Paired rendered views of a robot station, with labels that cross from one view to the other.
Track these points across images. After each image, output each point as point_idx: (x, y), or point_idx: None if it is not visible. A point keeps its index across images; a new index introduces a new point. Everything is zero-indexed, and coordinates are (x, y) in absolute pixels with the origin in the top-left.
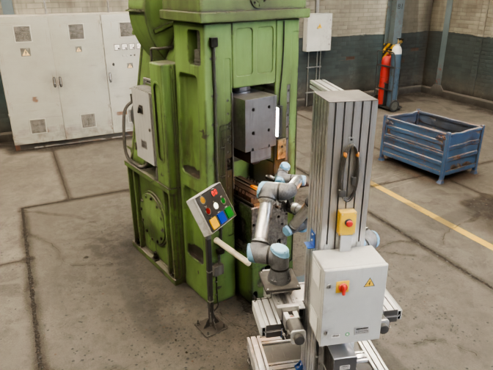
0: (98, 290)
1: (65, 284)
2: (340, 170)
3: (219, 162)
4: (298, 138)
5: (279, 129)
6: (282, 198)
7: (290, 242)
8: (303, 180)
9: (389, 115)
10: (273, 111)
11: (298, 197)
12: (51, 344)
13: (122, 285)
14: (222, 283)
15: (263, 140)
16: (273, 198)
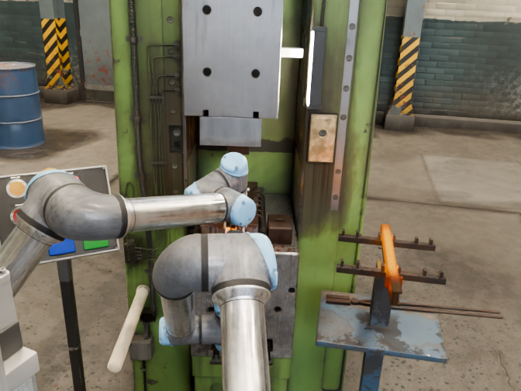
0: (48, 302)
1: (31, 276)
2: None
3: (148, 129)
4: None
5: (314, 88)
6: (53, 230)
7: (338, 354)
8: (232, 211)
9: None
10: (270, 26)
11: (489, 274)
12: None
13: (81, 308)
14: (160, 376)
15: (239, 98)
16: (36, 223)
